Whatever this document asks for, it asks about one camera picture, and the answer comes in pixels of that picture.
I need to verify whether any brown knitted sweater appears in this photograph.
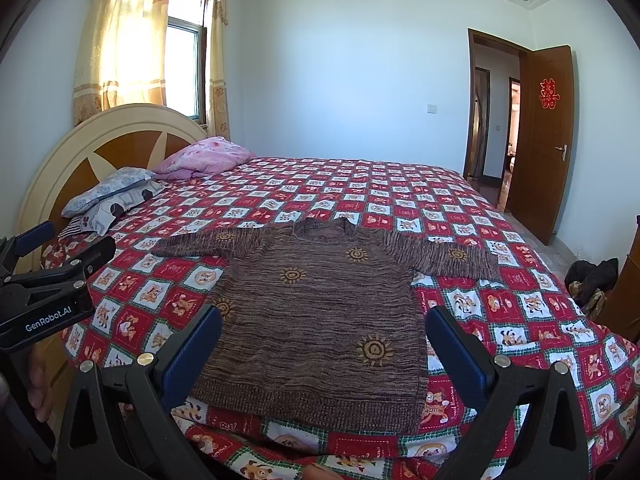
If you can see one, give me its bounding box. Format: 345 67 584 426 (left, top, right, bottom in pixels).
153 218 500 434

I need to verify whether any dark clothes pile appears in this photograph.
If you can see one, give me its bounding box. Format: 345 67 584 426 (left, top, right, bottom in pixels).
564 258 620 321

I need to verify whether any person's left hand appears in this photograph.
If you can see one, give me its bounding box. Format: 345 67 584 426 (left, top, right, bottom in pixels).
17 347 54 422

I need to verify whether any white patterned pillow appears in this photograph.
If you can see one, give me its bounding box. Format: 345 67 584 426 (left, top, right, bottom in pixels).
58 180 167 238

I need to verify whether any red patchwork bedspread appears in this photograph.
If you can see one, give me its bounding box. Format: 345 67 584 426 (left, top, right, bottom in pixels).
39 155 640 480

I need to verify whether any blue grey pillow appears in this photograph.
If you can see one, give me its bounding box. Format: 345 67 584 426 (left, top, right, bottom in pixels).
61 167 155 218

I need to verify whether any wooden dresser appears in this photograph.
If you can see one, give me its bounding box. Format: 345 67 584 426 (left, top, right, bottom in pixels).
597 226 640 342

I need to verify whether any cream wooden headboard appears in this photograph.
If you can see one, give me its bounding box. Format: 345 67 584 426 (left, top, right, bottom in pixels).
14 103 208 271

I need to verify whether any yellow left curtain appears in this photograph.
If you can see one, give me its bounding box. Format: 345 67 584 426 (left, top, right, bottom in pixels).
73 0 169 125

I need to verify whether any yellow curtain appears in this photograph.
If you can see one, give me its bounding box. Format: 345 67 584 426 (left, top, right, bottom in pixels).
73 0 169 125
205 0 230 140

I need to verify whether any brown wooden door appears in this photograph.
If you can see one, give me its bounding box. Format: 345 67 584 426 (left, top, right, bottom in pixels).
506 46 575 245

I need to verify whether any window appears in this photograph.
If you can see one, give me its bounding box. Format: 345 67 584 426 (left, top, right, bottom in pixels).
165 0 206 125

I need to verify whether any yellow right curtain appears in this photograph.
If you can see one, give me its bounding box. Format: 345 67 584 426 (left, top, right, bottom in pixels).
205 0 230 140

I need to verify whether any red double happiness sticker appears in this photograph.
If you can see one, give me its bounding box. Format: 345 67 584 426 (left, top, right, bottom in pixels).
538 78 561 110

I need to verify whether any silver door handle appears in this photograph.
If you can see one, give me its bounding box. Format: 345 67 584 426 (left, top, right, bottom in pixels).
554 144 568 162

